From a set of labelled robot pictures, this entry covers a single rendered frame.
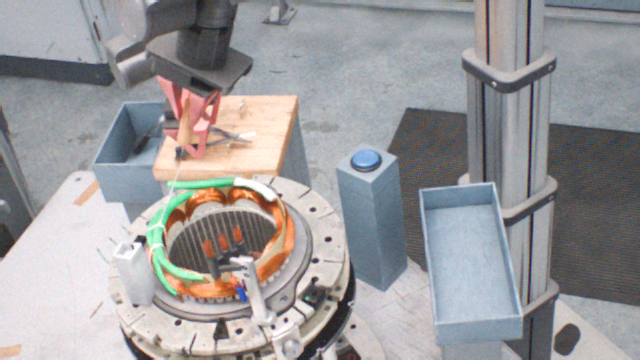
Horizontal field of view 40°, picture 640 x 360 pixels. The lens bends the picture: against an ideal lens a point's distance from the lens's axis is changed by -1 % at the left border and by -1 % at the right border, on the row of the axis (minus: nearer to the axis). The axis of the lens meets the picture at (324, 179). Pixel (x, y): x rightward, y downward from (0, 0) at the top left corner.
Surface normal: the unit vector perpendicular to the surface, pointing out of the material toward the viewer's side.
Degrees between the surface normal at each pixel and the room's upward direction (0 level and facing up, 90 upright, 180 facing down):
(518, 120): 90
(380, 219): 90
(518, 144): 90
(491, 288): 0
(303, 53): 0
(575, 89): 0
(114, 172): 90
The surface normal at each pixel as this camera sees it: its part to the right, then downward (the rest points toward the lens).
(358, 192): -0.63, 0.57
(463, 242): -0.13, -0.74
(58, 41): -0.33, 0.65
